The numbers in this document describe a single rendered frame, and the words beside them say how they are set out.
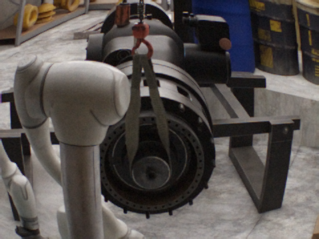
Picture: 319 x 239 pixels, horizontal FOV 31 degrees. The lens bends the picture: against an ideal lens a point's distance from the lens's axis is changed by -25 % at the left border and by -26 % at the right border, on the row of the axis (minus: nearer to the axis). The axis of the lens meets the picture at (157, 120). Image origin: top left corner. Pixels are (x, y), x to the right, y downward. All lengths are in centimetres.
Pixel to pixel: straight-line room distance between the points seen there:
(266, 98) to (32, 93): 396
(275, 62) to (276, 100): 58
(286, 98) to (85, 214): 388
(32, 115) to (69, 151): 14
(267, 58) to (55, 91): 443
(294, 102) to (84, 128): 391
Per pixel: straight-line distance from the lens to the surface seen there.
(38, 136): 166
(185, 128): 275
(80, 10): 1144
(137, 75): 262
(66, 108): 150
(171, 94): 283
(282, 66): 584
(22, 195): 213
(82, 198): 156
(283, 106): 535
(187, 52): 417
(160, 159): 272
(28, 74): 154
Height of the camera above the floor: 193
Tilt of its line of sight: 19 degrees down
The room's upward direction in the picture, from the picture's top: straight up
